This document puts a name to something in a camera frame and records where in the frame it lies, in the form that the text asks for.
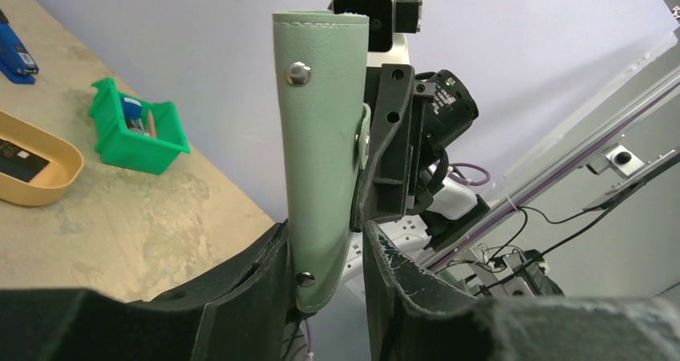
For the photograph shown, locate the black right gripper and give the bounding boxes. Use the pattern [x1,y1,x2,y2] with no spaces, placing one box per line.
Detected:
[350,64,479,230]

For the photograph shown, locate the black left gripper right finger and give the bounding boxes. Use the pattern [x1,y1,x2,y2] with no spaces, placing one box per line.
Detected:
[363,221,679,360]

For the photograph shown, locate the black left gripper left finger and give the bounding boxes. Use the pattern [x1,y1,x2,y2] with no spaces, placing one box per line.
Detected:
[1,223,292,360]

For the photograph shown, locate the green card holder wallet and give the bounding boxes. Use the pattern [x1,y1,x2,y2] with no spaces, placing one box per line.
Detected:
[273,10,371,314]

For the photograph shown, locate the green bin with pens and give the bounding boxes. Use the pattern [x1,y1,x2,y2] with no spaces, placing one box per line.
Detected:
[89,77,191,175]

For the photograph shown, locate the black monitor panel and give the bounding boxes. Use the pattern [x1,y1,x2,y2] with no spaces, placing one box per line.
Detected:
[583,144,679,211]

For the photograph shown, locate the orange oval tray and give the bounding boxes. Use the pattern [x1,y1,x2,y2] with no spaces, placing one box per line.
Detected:
[1,112,84,207]

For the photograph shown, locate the blue stapler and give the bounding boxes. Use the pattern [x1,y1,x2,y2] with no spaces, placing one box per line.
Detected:
[1,12,39,85]

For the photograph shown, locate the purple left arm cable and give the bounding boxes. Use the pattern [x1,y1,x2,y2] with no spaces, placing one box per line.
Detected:
[289,315,317,361]

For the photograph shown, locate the aluminium frame post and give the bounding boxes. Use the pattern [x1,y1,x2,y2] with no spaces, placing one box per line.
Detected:
[424,67,679,270]

